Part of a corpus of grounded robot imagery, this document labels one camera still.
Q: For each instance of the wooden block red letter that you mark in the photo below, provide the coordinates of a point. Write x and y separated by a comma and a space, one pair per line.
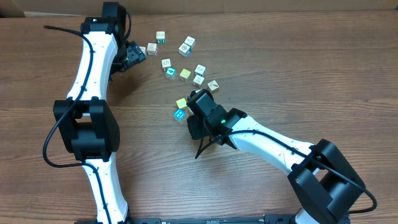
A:
152, 49

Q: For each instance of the yellow top block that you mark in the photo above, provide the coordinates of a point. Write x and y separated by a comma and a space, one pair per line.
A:
185, 75

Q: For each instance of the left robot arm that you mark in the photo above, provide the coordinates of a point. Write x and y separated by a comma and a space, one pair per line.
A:
86, 123

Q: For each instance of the block with green side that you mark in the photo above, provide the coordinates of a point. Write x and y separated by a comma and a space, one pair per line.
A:
160, 37

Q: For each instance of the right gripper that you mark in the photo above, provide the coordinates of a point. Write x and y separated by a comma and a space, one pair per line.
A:
195, 128

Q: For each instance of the wooden block bird picture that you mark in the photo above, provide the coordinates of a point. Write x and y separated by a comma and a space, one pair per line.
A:
144, 51

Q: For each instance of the green number four block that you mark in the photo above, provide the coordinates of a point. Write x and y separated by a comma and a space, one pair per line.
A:
170, 73

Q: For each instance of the pale wooden block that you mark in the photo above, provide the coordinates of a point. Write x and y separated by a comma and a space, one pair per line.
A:
198, 81

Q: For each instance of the wooden block faint drawing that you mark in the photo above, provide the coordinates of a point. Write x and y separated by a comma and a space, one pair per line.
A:
166, 63

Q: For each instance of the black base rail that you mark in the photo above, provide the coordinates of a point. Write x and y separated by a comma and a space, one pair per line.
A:
265, 219

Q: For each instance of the top right wooden block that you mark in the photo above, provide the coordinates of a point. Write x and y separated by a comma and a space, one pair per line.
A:
190, 41

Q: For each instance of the wooden block green seven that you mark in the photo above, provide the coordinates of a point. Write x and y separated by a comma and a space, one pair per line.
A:
200, 70

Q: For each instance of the block with red mark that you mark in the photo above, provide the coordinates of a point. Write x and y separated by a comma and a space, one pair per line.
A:
213, 86

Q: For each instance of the yellow block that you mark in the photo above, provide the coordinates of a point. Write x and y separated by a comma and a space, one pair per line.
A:
181, 104
185, 75

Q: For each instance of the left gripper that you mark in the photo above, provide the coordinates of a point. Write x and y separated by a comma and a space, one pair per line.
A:
135, 55

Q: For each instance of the blue symbol block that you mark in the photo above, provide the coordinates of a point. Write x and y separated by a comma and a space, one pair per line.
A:
179, 115

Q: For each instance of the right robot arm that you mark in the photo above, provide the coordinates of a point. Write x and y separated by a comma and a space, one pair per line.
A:
324, 182

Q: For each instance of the wooden block round picture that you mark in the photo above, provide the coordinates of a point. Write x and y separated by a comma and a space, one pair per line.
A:
184, 50

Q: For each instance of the cardboard backdrop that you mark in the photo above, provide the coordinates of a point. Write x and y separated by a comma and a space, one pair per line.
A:
22, 8

